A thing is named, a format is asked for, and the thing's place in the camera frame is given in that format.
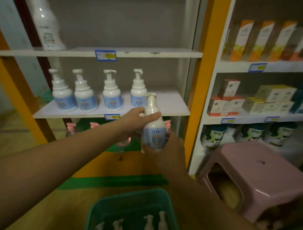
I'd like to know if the green plastic basket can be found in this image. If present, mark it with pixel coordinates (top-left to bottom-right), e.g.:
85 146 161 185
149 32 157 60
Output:
41 89 54 103

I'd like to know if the teal plastic basket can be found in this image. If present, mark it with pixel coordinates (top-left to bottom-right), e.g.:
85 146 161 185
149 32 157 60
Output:
85 188 179 230

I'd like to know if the white shelf unit orange post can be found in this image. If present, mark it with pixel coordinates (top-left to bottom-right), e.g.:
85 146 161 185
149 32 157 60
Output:
184 0 303 176

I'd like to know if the person's left hand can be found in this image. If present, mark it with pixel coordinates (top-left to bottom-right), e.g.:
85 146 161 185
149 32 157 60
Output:
118 107 162 142

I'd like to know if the person's left forearm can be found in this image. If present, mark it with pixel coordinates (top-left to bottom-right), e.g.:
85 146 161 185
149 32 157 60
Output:
0 117 125 230

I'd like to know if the green white tin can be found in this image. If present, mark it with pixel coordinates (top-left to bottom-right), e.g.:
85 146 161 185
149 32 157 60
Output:
201 125 228 151
236 123 264 142
263 122 297 147

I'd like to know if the person's right forearm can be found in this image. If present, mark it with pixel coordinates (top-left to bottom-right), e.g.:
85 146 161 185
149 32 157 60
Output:
166 166 259 230

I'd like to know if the teal box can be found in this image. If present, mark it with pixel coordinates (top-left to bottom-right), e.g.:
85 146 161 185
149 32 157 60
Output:
291 89 303 102

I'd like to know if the person's right hand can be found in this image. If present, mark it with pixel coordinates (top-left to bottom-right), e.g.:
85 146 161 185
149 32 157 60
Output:
142 131 188 181

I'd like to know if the white pump bottle blue label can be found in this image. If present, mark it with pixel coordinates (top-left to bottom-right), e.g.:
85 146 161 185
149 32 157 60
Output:
130 68 148 108
102 69 123 111
48 68 78 112
72 69 98 113
141 92 166 151

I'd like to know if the tall orange white box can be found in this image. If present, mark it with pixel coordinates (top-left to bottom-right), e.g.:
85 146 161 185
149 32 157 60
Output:
267 21 298 62
222 20 254 62
246 21 276 62
281 27 303 61

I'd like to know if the yellow white box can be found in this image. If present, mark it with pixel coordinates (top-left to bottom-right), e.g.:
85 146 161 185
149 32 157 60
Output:
242 97 265 114
262 102 280 113
255 85 298 103
278 101 295 113

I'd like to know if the red white box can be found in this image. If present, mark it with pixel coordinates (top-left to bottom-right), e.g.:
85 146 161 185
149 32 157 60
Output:
223 96 246 115
207 96 226 117
217 79 241 100

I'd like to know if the pink plastic stool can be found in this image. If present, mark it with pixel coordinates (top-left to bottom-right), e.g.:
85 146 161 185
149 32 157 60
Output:
198 141 303 224

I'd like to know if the large white bottle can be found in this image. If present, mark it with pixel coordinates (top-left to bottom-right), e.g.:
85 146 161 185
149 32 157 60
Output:
26 0 67 51

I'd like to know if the yellow round object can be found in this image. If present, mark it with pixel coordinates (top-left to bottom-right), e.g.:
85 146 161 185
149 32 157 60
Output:
217 180 242 210

